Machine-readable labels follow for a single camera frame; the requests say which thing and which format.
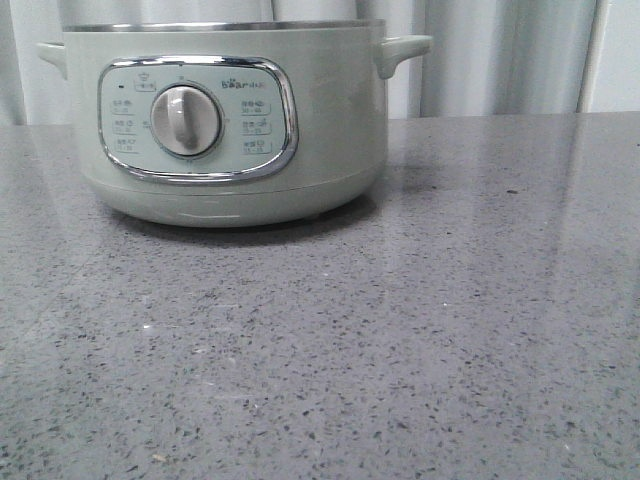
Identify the grey pot control knob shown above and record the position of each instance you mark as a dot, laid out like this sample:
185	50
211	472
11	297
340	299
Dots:
185	120

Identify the pale green electric cooking pot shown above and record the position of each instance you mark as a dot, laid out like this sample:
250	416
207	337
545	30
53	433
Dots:
303	106

